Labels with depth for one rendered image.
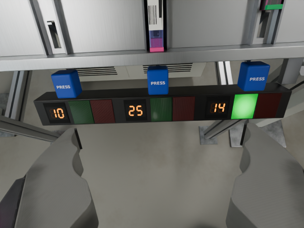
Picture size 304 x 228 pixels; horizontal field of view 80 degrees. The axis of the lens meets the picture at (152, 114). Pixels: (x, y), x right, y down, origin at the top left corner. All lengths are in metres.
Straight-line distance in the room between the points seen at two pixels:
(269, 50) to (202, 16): 0.07
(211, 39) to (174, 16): 0.05
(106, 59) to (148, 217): 0.80
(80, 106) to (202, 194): 0.75
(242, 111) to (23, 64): 0.27
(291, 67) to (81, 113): 0.29
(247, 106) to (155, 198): 0.71
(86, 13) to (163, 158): 0.76
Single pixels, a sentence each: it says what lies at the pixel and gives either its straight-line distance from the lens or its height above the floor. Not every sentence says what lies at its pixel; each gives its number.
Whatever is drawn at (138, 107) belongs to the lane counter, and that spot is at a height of 0.66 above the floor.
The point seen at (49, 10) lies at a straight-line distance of 0.24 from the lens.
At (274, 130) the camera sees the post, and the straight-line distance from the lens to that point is 1.05.
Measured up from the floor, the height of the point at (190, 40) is 0.72.
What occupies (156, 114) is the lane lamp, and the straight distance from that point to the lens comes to 0.25.
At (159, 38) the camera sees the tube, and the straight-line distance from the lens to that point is 0.20.
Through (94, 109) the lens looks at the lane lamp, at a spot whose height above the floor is 0.66.
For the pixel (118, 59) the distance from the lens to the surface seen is 0.20.
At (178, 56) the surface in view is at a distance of 0.19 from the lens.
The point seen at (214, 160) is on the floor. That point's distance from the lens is 0.93.
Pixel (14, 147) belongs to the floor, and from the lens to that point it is 1.16.
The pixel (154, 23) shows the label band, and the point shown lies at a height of 0.75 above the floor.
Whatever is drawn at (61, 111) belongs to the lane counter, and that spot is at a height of 0.66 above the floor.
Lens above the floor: 0.89
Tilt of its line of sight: 73 degrees down
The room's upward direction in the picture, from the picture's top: 10 degrees counter-clockwise
